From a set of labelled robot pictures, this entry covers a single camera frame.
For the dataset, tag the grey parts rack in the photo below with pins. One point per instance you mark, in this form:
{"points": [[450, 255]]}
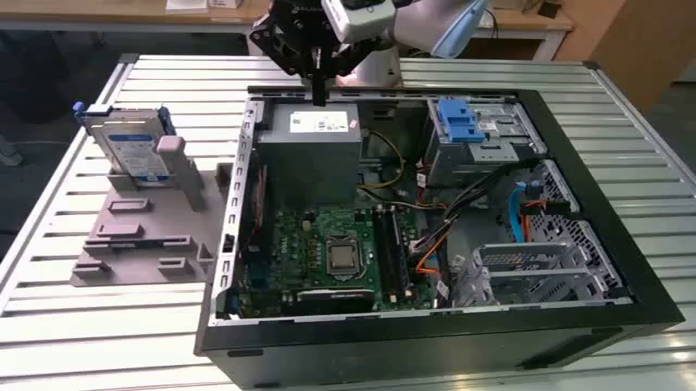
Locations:
{"points": [[142, 264]]}

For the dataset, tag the RAM stick in rack slot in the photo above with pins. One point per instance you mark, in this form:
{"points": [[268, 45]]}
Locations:
{"points": [[137, 244]]}

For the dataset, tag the silver CPU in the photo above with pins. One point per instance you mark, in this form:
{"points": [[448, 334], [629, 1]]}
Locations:
{"points": [[343, 258]]}

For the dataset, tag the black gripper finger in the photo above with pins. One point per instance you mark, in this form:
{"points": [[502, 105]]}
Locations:
{"points": [[283, 57], [348, 57]]}

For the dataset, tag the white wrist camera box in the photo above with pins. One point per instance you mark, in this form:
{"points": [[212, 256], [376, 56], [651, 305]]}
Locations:
{"points": [[359, 20]]}

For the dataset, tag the black graphics card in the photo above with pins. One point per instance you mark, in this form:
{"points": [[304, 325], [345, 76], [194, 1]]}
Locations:
{"points": [[332, 301]]}

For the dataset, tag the black RAM stick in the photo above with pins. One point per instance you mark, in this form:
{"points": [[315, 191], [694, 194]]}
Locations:
{"points": [[400, 252]]}

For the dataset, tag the grey power supply unit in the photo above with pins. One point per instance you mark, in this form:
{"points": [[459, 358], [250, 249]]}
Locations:
{"points": [[311, 171]]}

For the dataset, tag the small white box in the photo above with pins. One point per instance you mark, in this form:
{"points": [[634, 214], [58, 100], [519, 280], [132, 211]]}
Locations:
{"points": [[226, 3]]}

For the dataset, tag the metal optical drive cage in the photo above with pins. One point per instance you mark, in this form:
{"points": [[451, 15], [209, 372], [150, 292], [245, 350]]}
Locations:
{"points": [[490, 155]]}

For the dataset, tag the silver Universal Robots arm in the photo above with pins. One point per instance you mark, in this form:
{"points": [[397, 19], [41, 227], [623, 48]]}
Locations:
{"points": [[381, 69]]}

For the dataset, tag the wooden desk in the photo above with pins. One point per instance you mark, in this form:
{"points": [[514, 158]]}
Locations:
{"points": [[164, 18]]}

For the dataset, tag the grey metal foot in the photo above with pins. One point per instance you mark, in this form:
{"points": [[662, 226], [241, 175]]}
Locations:
{"points": [[10, 152]]}

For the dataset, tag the white paper sheet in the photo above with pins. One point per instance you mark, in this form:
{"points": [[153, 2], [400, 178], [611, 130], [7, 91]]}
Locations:
{"points": [[186, 5]]}

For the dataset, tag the green motherboard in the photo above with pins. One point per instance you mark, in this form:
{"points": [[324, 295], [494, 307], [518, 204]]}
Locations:
{"points": [[305, 228]]}

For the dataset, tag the black CPU socket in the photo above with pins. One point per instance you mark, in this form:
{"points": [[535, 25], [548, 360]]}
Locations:
{"points": [[344, 238]]}

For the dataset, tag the black open PC case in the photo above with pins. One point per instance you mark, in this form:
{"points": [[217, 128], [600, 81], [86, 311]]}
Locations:
{"points": [[381, 354]]}

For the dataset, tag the hard disk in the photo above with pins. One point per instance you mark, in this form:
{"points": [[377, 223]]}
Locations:
{"points": [[133, 150]]}

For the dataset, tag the blue drive cage latch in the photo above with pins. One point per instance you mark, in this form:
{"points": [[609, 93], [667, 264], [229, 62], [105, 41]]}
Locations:
{"points": [[463, 122]]}

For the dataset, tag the small black box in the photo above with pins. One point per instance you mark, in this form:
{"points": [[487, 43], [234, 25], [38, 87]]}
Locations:
{"points": [[550, 8]]}

